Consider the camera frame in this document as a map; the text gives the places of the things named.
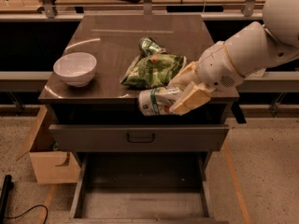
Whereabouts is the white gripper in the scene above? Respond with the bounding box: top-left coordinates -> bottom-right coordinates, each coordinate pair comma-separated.
169,41 -> 245,116

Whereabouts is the cardboard box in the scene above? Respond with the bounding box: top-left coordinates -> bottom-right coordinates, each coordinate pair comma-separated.
16,105 -> 80,184

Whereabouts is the black post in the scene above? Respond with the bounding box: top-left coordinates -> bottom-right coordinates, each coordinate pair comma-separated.
0,175 -> 13,224

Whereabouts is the grey drawer cabinet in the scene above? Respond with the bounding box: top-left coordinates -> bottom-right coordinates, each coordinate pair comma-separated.
37,14 -> 240,185

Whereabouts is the white ceramic bowl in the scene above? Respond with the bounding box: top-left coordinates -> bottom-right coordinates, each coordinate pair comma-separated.
53,52 -> 97,87

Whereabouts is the green soda can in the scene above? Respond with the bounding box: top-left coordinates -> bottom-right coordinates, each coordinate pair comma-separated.
138,37 -> 166,56

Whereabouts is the black cable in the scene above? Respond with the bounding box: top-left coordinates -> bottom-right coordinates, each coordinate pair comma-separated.
3,204 -> 50,224

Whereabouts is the open grey lower drawer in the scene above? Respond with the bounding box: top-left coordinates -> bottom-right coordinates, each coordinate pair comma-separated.
67,153 -> 229,224

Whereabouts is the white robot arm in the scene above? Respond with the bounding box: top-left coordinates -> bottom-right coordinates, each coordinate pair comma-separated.
169,0 -> 299,115

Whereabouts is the green chip bag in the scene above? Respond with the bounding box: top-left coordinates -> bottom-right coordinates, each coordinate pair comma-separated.
121,54 -> 187,89

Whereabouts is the grey upper drawer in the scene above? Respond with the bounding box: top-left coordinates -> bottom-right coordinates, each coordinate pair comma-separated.
49,124 -> 229,152

